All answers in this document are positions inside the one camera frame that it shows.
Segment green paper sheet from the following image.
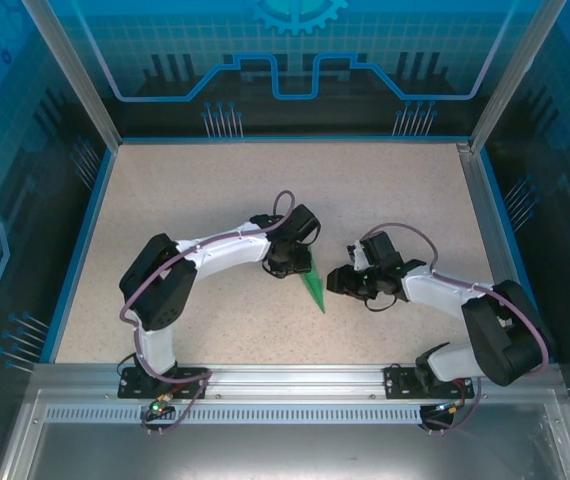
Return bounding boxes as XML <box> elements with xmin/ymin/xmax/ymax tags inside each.
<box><xmin>298</xmin><ymin>259</ymin><xmax>327</xmax><ymax>315</ymax></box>

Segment brushed metal sheet panel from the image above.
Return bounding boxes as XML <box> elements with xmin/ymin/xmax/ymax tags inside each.
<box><xmin>0</xmin><ymin>389</ymin><xmax>570</xmax><ymax>480</ymax></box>

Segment blue table edge strip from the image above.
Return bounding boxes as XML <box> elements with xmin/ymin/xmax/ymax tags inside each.
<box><xmin>478</xmin><ymin>148</ymin><xmax>557</xmax><ymax>364</ymax></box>
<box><xmin>38</xmin><ymin>147</ymin><xmax>117</xmax><ymax>364</ymax></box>

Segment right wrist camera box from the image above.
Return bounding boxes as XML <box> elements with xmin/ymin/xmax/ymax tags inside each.
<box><xmin>346</xmin><ymin>238</ymin><xmax>374</xmax><ymax>270</ymax></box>

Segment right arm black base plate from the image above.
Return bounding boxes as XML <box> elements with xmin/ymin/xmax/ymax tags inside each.
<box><xmin>383</xmin><ymin>363</ymin><xmax>475</xmax><ymax>400</ymax></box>

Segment aluminium side rail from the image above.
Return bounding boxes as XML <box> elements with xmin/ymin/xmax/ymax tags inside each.
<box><xmin>457</xmin><ymin>142</ymin><xmax>539</xmax><ymax>364</ymax></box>

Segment slotted grey cable duct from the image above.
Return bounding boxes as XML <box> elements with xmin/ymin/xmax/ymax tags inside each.
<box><xmin>44</xmin><ymin>405</ymin><xmax>557</xmax><ymax>426</ymax></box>

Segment cable connector with orange light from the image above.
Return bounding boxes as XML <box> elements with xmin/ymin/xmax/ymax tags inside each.
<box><xmin>432</xmin><ymin>399</ymin><xmax>468</xmax><ymax>415</ymax></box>

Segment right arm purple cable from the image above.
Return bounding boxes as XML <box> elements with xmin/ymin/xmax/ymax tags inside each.
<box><xmin>362</xmin><ymin>222</ymin><xmax>552</xmax><ymax>436</ymax></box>

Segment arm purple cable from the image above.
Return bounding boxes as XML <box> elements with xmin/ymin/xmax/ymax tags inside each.
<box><xmin>362</xmin><ymin>222</ymin><xmax>552</xmax><ymax>436</ymax></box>
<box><xmin>119</xmin><ymin>189</ymin><xmax>211</xmax><ymax>436</ymax></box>

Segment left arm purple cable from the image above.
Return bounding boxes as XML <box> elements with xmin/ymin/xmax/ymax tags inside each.
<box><xmin>119</xmin><ymin>189</ymin><xmax>211</xmax><ymax>436</ymax></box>

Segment cable connector with green light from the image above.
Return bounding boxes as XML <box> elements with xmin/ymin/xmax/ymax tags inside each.
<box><xmin>148</xmin><ymin>392</ymin><xmax>175</xmax><ymax>417</ymax></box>

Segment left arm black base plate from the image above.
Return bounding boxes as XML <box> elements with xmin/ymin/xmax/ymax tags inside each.
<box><xmin>118</xmin><ymin>367</ymin><xmax>210</xmax><ymax>400</ymax></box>

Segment aluminium frame post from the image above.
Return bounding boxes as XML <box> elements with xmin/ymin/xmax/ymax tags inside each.
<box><xmin>20</xmin><ymin>0</ymin><xmax>122</xmax><ymax>151</ymax></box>
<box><xmin>469</xmin><ymin>0</ymin><xmax>569</xmax><ymax>151</ymax></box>

